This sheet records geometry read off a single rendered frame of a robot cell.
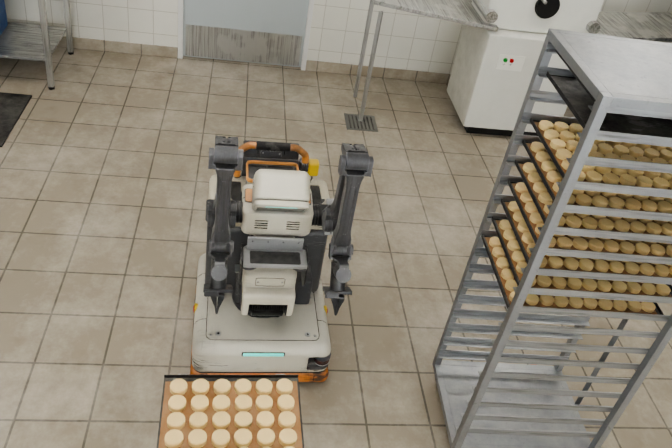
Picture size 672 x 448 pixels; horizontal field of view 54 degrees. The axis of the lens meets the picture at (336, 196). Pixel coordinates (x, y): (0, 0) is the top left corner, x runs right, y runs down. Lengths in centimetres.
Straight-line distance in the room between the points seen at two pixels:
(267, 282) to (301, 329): 39
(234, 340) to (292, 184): 87
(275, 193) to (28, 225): 200
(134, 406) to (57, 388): 35
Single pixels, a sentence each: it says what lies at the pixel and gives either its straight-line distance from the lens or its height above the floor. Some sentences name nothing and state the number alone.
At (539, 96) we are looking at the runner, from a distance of 246.
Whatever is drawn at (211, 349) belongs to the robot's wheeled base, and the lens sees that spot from 301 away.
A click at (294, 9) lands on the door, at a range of 579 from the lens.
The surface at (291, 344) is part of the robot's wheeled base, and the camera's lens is 304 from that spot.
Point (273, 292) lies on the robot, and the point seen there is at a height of 58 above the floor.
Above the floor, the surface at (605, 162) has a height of 159.
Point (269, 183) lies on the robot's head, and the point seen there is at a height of 113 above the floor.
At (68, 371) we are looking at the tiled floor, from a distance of 333.
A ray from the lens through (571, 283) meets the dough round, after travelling 251.
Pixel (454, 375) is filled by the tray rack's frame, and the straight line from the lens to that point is 328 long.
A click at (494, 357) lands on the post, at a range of 259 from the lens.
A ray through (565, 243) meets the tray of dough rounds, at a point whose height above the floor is 124.
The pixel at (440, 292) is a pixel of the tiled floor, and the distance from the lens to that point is 387.
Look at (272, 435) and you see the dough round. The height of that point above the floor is 92.
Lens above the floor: 255
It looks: 35 degrees down
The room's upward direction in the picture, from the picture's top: 10 degrees clockwise
